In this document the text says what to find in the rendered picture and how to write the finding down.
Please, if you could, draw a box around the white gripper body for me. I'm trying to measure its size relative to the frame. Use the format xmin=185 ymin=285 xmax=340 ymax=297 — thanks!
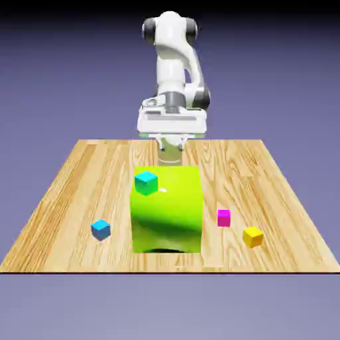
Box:
xmin=136 ymin=105 xmax=208 ymax=139

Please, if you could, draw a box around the small cyan cube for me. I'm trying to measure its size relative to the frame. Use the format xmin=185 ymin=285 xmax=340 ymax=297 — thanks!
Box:
xmin=133 ymin=170 xmax=159 ymax=197

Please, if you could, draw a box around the small magenta cube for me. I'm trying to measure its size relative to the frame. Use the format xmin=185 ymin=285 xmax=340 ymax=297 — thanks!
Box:
xmin=216 ymin=209 xmax=231 ymax=228

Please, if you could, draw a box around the small blue cube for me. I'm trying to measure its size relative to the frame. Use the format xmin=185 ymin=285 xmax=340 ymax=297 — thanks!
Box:
xmin=90 ymin=218 xmax=112 ymax=242

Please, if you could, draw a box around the small yellow cube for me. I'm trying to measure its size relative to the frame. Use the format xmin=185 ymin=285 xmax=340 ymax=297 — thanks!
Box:
xmin=242 ymin=226 xmax=264 ymax=248

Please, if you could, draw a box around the large lime green box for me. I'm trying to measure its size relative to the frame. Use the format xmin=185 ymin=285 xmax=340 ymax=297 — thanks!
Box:
xmin=129 ymin=165 xmax=205 ymax=254

